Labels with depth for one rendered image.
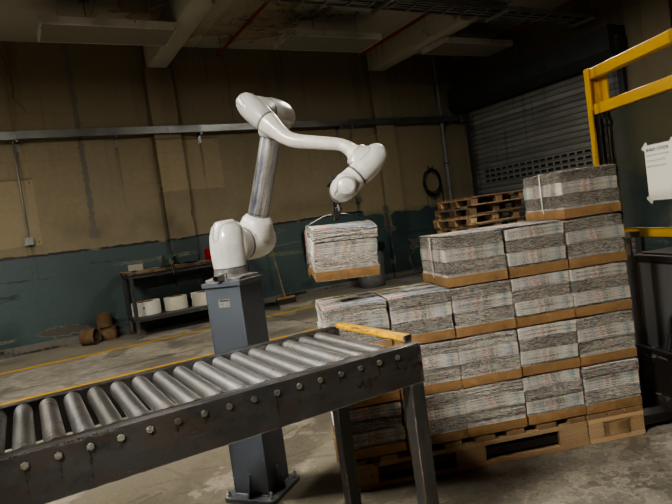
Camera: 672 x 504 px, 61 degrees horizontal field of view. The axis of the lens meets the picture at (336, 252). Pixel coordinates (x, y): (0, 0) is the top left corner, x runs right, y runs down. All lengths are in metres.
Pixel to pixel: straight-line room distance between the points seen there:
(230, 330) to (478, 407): 1.17
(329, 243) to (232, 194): 6.92
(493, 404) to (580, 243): 0.84
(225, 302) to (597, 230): 1.74
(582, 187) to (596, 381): 0.91
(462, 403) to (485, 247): 0.71
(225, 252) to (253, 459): 0.94
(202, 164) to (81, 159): 1.74
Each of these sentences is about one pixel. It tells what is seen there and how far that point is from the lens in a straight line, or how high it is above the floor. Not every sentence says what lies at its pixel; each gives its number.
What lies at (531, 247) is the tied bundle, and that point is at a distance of 2.73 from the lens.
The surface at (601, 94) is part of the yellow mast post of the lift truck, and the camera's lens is 3.61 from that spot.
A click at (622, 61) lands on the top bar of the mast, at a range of 3.35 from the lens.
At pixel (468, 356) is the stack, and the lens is 2.66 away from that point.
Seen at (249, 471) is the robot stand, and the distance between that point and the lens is 2.77.
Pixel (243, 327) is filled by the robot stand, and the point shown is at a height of 0.79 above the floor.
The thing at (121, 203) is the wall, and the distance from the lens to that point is 8.87.
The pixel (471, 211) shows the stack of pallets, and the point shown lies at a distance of 8.90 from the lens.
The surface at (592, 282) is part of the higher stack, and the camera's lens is 2.89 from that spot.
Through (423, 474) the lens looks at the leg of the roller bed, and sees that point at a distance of 1.85.
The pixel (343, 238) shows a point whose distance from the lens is 2.42.
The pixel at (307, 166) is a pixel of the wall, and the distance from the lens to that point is 9.88.
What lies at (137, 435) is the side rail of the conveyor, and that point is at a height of 0.77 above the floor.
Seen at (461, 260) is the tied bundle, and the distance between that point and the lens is 2.60.
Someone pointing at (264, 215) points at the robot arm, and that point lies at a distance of 2.72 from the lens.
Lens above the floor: 1.20
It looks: 3 degrees down
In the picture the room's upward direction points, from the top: 8 degrees counter-clockwise
